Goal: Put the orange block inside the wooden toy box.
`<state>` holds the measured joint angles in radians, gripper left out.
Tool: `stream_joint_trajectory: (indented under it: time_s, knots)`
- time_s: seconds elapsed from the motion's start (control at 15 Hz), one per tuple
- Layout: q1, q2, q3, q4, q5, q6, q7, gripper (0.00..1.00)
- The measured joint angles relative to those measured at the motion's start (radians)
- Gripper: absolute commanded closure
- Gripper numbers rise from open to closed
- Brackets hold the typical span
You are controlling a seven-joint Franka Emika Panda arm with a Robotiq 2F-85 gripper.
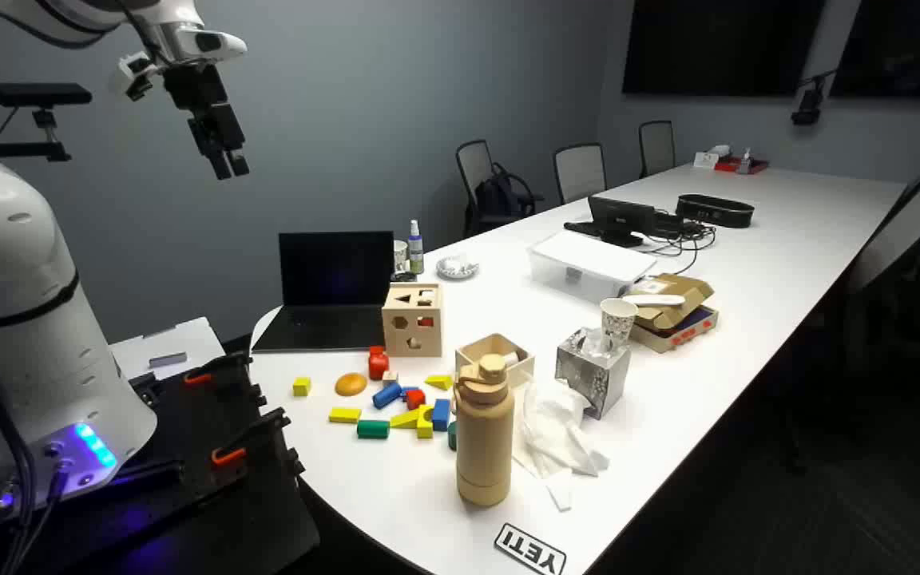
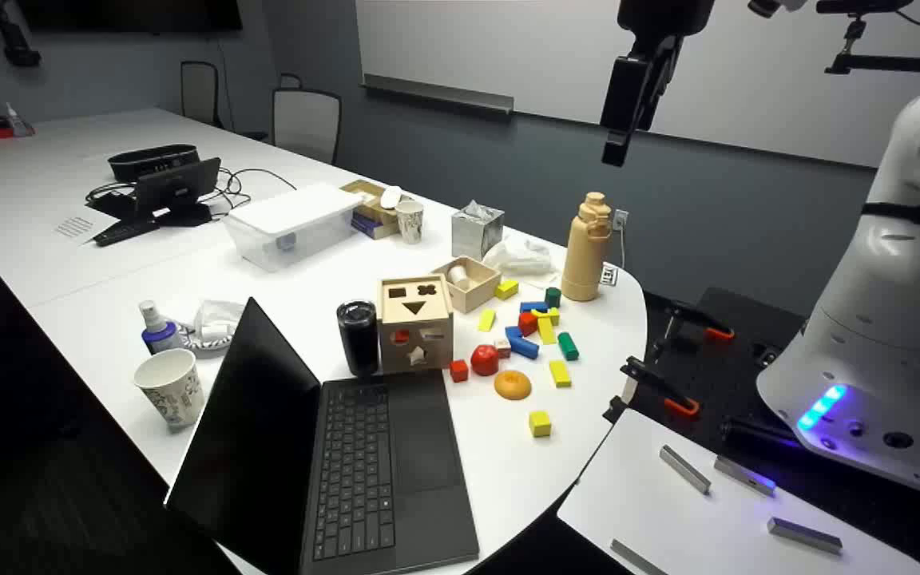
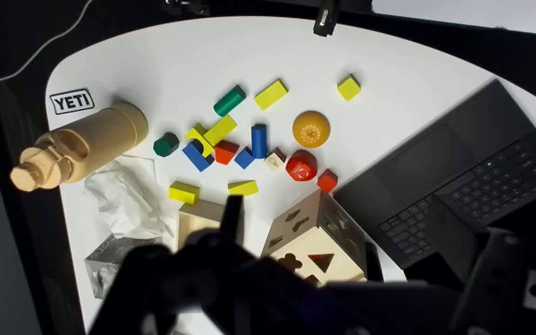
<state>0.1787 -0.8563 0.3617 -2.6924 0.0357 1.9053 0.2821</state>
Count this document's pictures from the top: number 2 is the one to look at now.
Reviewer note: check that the orange-red wooden cube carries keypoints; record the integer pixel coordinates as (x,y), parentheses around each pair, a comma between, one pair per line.
(458,373)

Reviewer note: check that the small sanitizer bottle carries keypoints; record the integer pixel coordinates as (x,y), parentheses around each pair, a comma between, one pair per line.
(157,329)

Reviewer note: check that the tan bottle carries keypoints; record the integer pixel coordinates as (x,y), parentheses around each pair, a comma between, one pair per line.
(585,250)

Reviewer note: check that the grey metal bar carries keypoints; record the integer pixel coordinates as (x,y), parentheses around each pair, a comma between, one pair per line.
(805,535)
(746,477)
(684,471)
(635,556)

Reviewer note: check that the white flat board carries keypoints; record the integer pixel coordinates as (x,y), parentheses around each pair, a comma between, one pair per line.
(695,523)

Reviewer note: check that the small open wooden box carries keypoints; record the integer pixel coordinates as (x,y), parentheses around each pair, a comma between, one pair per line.
(472,292)

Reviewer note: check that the black camera stand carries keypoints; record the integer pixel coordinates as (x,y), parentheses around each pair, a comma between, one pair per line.
(14,35)

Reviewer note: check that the small white cup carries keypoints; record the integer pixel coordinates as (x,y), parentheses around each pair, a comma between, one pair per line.
(411,223)

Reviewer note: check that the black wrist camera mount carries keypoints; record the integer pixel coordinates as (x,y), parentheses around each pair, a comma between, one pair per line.
(664,14)

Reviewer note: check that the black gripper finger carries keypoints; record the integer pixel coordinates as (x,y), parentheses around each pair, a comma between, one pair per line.
(614,148)

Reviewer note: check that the black tablet stand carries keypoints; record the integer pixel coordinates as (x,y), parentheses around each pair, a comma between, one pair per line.
(157,195)

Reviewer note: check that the orange disc block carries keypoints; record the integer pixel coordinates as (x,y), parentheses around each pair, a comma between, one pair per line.
(511,383)

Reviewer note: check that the clear plastic bag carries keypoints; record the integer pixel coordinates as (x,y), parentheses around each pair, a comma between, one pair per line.
(214,323)

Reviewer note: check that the yellow wooden cube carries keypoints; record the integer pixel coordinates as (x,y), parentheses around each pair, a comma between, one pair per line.
(541,424)

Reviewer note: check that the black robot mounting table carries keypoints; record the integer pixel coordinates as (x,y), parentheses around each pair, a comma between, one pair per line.
(737,373)

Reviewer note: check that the yellow wooden block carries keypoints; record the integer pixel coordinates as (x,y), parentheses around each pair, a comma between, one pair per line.
(547,328)
(486,320)
(559,376)
(504,288)

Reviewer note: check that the blue wooden block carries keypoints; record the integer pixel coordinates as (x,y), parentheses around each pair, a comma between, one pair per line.
(520,343)
(533,309)

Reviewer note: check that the black case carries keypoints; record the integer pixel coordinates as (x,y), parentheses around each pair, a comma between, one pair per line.
(150,160)

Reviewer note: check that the grey office chair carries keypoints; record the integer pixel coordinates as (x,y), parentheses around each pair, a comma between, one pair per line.
(304,124)
(288,81)
(199,94)

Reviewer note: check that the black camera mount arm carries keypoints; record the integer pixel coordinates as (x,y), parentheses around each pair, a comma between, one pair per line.
(887,61)

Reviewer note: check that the white cylinder block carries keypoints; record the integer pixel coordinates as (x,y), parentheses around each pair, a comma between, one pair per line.
(458,277)

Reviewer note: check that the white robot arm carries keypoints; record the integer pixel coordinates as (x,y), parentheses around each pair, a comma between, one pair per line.
(887,320)

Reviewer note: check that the red wooden cylinder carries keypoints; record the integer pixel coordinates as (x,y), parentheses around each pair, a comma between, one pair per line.
(527,323)

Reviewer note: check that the white plastic tray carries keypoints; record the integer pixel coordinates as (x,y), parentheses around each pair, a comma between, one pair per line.
(288,224)

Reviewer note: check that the small cardboard box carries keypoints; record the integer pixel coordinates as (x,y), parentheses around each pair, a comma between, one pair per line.
(369,210)

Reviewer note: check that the black tumbler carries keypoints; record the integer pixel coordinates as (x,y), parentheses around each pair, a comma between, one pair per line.
(354,340)

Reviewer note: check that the silver cube box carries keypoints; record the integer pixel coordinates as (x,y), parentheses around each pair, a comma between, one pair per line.
(476,228)

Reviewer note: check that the printed paper cup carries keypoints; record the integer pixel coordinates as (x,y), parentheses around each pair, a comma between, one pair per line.
(174,389)

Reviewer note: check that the whiteboard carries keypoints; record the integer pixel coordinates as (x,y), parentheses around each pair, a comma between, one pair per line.
(544,51)

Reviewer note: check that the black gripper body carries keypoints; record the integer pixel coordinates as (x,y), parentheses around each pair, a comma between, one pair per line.
(635,91)

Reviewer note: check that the green wooden block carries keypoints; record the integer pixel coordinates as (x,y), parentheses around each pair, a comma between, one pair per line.
(565,347)
(552,299)

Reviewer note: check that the white crumpled tissue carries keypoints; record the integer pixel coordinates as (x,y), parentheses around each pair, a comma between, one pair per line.
(524,256)

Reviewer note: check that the wooden shape sorter box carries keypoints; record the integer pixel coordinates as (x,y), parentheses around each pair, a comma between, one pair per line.
(417,329)

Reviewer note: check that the red round block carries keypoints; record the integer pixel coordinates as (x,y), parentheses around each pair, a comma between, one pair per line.
(484,358)

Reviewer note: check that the black wall screen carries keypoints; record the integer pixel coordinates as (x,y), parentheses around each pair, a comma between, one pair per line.
(130,14)

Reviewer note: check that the whiteboard tray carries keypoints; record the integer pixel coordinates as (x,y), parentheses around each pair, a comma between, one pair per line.
(437,94)

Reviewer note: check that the black laptop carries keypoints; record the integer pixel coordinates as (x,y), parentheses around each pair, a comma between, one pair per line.
(373,480)

